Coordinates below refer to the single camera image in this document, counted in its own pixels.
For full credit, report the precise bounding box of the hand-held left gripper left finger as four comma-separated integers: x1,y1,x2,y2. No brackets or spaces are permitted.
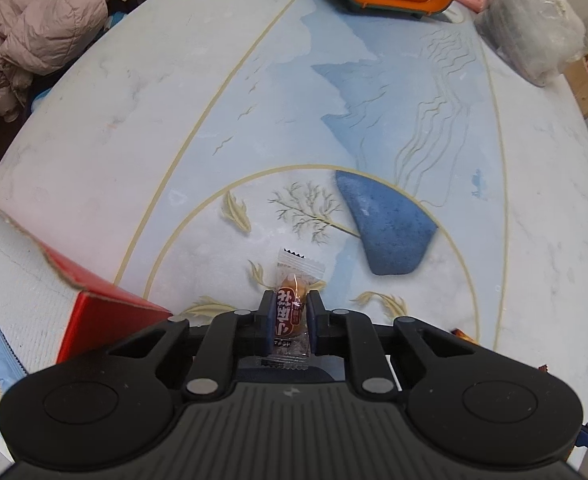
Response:
106,290,279,403

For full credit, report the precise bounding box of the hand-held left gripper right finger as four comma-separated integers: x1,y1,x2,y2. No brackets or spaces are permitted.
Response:
306,290,480,403

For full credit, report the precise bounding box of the sausage snack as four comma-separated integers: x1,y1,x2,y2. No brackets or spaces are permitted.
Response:
261,247,327,371

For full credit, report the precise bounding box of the red cardboard box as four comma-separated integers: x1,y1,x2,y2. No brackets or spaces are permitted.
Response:
0,187,175,466

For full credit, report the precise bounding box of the small white round object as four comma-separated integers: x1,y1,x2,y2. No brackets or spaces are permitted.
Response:
436,2,471,24

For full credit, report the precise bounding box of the clear plastic bag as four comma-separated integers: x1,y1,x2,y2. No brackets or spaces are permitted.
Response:
474,0,588,87

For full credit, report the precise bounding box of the pink down jacket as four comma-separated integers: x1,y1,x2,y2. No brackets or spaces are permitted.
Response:
0,0,159,122

